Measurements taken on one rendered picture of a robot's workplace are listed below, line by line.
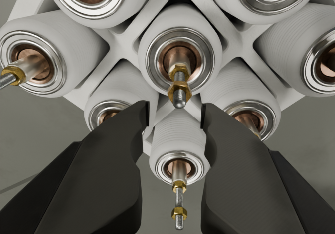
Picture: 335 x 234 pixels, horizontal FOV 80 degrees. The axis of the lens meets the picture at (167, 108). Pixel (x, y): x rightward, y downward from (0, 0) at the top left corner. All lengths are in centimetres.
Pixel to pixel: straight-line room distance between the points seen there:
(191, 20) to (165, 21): 3
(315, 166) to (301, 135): 15
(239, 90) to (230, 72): 5
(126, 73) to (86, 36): 7
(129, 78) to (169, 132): 10
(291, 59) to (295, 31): 3
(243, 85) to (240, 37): 7
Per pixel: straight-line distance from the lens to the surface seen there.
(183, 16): 22
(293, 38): 27
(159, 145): 30
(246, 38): 31
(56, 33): 26
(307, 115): 65
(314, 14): 29
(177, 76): 18
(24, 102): 69
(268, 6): 23
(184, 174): 30
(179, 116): 35
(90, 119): 28
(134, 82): 28
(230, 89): 26
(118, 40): 31
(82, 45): 29
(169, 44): 22
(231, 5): 22
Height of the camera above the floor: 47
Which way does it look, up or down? 58 degrees down
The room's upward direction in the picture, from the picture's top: 174 degrees counter-clockwise
